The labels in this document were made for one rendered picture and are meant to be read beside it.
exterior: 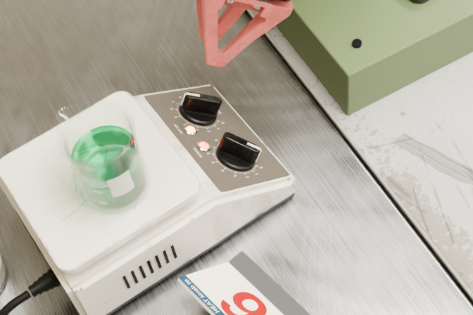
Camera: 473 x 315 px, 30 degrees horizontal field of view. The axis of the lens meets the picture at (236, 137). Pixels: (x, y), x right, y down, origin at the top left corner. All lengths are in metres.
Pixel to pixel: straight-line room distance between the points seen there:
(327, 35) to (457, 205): 0.18
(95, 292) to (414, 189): 0.27
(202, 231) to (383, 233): 0.15
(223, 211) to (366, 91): 0.18
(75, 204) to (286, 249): 0.17
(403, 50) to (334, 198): 0.14
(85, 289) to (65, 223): 0.05
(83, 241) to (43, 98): 0.23
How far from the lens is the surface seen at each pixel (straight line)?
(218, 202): 0.66
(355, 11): 0.78
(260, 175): 0.70
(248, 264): 0.70
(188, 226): 0.66
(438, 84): 0.81
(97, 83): 0.84
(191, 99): 0.72
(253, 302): 0.68
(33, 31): 0.90
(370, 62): 0.74
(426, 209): 0.73
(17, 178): 0.68
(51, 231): 0.65
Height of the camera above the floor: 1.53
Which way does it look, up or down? 55 degrees down
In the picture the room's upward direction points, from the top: 10 degrees counter-clockwise
